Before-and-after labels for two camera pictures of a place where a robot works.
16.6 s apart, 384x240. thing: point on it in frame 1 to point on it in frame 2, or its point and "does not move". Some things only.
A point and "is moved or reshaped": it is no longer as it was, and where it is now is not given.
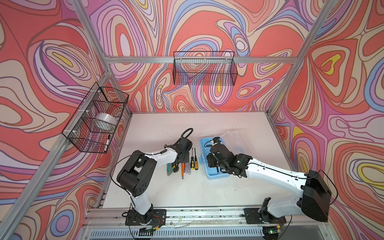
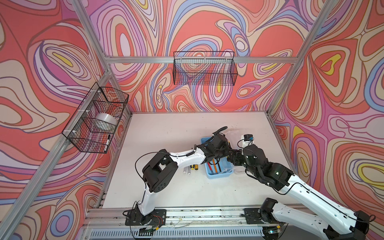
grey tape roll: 104,121 does not move
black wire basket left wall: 92,126 does not move
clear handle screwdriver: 188,168 does not move
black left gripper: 187,157 to 226,147
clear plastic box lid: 233,142 does not move
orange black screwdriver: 182,171 is moved or reshaped
